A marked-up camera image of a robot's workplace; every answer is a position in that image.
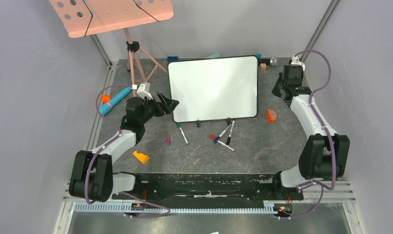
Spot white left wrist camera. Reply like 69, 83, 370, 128
132, 82, 153, 100

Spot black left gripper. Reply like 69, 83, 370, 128
139, 92, 178, 124

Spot yellow stepped wedge block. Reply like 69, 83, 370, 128
133, 151, 150, 164

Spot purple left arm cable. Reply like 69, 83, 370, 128
85, 84, 171, 220

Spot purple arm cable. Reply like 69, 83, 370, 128
85, 84, 171, 220
274, 50, 337, 221

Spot orange semicircle toy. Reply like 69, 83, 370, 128
266, 109, 278, 123

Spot white toothed cable rail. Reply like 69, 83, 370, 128
74, 200, 292, 215

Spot aluminium frame rails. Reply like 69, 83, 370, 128
62, 181, 356, 204

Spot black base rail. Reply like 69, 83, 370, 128
129, 173, 300, 208

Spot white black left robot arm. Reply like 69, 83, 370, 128
68, 92, 179, 204

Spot green whiteboard marker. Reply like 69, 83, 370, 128
176, 122, 190, 145

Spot red whiteboard marker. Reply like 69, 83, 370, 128
210, 135, 236, 152

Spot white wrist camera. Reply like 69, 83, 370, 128
132, 82, 153, 100
290, 55, 306, 72

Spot black whiteboard marker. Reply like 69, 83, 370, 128
226, 119, 236, 145

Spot white whiteboard black frame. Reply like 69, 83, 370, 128
168, 55, 258, 123

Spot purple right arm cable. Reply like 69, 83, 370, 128
274, 50, 337, 221

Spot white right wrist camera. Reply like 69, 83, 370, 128
290, 55, 306, 72

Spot teal flat piece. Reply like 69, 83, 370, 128
206, 53, 221, 59

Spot blue toy recorder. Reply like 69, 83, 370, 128
95, 85, 137, 116

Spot small wooden cube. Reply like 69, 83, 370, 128
259, 63, 268, 71

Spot orange small toy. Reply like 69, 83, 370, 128
100, 95, 112, 103

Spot blue rectangular block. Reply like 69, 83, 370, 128
167, 56, 178, 62

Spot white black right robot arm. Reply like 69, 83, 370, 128
271, 64, 350, 199

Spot pink music stand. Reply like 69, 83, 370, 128
48, 0, 175, 109

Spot blue whiteboard marker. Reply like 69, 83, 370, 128
214, 124, 232, 143

